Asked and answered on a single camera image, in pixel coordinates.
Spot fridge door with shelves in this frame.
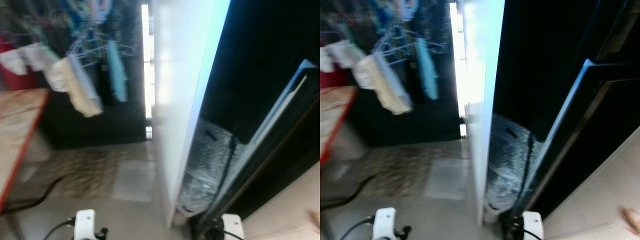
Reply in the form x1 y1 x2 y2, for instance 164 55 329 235
510 57 640 226
202 59 321 236

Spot black fridge white interior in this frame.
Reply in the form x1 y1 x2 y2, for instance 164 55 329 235
492 0 640 236
192 0 321 238

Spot patterned floor mat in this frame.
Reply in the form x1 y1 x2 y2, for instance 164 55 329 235
27 142 157 202
345 140 468 201

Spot table with red edge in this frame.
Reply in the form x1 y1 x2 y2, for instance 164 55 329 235
0 88 52 213
320 86 360 166

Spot white side panel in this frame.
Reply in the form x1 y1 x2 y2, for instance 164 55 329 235
150 0 232 228
460 0 506 226

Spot light blue hanging cloth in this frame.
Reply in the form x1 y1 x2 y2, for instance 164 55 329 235
416 37 440 101
106 39 129 104

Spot narrow bright window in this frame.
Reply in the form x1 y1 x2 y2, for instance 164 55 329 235
448 2 468 138
141 4 153 140

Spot red container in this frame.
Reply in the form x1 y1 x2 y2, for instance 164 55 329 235
320 67 351 90
0 40 36 92

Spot white hanging cloth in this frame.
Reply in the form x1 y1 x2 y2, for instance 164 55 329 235
320 40 368 73
0 42 47 77

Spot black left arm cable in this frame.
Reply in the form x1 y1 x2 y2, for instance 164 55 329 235
340 216 377 240
42 218 77 240

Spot black floor cable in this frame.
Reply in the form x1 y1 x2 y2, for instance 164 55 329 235
320 174 378 211
0 176 63 213

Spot white wire hangers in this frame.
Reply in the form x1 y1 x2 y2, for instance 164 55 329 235
375 25 446 66
70 25 136 68

